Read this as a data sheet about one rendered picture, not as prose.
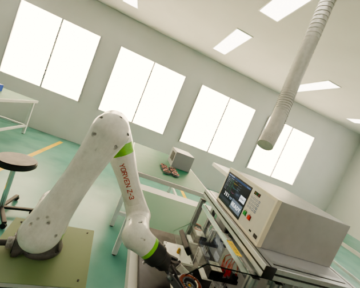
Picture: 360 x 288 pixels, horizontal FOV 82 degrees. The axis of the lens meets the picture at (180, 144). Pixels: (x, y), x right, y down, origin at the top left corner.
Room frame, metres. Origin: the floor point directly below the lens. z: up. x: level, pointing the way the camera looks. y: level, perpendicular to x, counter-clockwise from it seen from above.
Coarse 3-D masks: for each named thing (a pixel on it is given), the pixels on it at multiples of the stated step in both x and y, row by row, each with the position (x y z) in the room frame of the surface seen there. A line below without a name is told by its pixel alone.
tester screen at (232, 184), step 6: (228, 180) 1.17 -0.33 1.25; (234, 180) 1.11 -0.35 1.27; (228, 186) 1.14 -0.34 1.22; (234, 186) 1.09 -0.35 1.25; (240, 186) 1.04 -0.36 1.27; (246, 186) 0.99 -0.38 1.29; (222, 192) 1.17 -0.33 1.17; (228, 192) 1.12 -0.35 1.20; (234, 192) 1.07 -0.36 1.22; (240, 192) 1.02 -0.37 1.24; (246, 192) 0.97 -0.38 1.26; (222, 198) 1.15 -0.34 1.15; (228, 198) 1.09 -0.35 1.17; (234, 198) 1.04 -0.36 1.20; (246, 198) 0.96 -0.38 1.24; (240, 204) 0.98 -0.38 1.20
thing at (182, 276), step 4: (180, 276) 0.88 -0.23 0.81; (184, 276) 0.88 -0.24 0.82; (188, 276) 0.89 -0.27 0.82; (180, 280) 0.85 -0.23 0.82; (184, 280) 0.88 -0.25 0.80; (188, 280) 0.89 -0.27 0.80; (192, 280) 0.89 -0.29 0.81; (196, 280) 0.89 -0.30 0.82; (184, 284) 0.84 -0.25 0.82; (188, 284) 0.87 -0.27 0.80; (192, 284) 0.87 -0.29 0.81; (196, 284) 0.87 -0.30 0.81; (200, 284) 0.87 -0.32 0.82
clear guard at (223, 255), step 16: (192, 224) 0.86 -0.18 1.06; (176, 240) 0.79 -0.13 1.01; (192, 240) 0.76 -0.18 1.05; (208, 240) 0.78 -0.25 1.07; (224, 240) 0.84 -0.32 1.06; (192, 256) 0.68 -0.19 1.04; (208, 256) 0.67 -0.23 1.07; (224, 256) 0.72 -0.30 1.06; (192, 272) 0.63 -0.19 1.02; (240, 272) 0.66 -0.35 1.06; (256, 272) 0.70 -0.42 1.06
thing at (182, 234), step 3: (180, 231) 0.78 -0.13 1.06; (183, 231) 0.77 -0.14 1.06; (180, 234) 0.76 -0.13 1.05; (183, 234) 0.75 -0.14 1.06; (183, 237) 0.74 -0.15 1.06; (183, 240) 0.72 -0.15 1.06; (186, 240) 0.72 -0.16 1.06; (183, 243) 0.71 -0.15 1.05; (186, 243) 0.70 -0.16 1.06; (183, 246) 0.70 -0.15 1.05; (186, 246) 0.69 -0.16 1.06; (186, 249) 0.68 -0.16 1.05; (189, 249) 0.69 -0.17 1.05; (186, 252) 0.69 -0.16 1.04; (189, 252) 0.69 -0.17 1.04
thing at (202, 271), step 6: (204, 270) 0.88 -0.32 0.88; (210, 270) 0.84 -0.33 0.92; (216, 270) 0.85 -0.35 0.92; (204, 276) 0.84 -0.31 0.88; (210, 276) 0.83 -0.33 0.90; (216, 276) 0.84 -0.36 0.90; (222, 276) 0.87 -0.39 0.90; (222, 282) 0.89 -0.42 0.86; (228, 282) 0.86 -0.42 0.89; (234, 282) 0.86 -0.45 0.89
